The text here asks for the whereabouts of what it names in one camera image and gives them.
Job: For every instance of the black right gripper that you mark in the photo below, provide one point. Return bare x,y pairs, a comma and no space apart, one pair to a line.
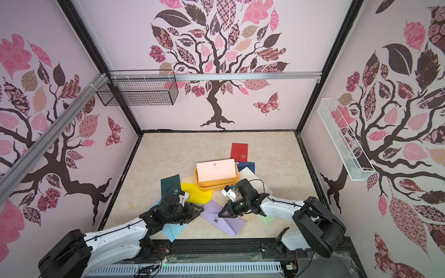
234,207

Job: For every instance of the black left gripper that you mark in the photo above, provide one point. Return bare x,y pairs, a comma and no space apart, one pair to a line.
193,214

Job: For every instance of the lilac purple envelope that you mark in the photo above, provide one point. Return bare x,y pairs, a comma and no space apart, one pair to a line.
230,226

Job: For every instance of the dark green envelope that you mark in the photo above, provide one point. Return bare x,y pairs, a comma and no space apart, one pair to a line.
170,186

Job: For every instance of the pink envelope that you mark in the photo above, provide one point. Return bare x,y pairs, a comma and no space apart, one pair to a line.
216,170

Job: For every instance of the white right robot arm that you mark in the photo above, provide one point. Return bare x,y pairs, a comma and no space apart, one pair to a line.
318,228

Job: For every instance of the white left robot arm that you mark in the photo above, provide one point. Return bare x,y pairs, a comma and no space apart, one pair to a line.
78,254

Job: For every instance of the yellow plastic storage box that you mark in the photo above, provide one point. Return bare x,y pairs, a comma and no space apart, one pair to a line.
216,184

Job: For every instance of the yellow envelope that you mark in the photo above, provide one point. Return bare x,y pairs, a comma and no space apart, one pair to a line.
196,195

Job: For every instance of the cream envelope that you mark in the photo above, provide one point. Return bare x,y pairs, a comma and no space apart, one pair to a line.
189,180

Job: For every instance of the light blue envelope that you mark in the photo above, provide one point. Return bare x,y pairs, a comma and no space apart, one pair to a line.
170,231

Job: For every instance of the mint green envelope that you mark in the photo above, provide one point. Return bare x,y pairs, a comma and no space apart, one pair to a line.
266,220

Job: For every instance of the white envelope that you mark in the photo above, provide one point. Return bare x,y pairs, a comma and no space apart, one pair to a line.
255,182

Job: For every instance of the navy blue envelope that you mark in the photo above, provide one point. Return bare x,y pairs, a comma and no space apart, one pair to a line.
246,165

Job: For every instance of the red envelope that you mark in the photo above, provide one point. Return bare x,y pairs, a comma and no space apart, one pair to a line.
239,152

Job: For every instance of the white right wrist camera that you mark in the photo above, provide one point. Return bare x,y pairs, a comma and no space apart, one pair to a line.
229,192

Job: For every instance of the black wire basket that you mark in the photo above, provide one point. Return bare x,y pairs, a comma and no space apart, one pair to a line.
140,88

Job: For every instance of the white wire basket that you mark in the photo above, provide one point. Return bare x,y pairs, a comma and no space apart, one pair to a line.
337,121

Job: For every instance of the aluminium rail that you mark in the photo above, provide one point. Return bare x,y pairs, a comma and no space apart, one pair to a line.
20,169

